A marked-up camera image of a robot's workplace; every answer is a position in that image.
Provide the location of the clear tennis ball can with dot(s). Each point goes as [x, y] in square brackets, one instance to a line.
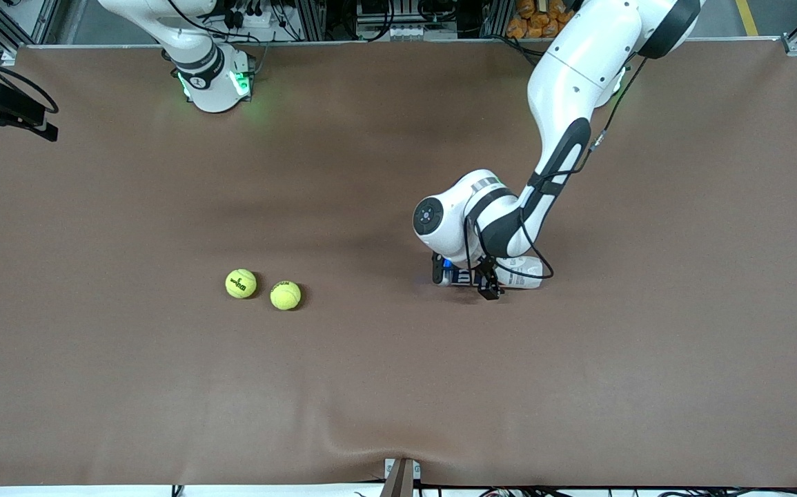
[522, 276]

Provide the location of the yellow Wilson tennis ball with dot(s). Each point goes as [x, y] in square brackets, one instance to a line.
[286, 295]
[241, 284]

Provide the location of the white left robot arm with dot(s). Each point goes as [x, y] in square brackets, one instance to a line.
[577, 76]

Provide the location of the white power strip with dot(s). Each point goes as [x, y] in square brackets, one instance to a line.
[250, 17]

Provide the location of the white terminal block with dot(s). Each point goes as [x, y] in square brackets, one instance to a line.
[408, 32]

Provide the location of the orange bag pile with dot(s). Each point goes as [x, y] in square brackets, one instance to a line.
[529, 21]

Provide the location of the brown table mat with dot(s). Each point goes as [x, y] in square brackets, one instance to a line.
[163, 379]

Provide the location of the aluminium profile post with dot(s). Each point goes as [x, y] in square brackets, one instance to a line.
[401, 480]

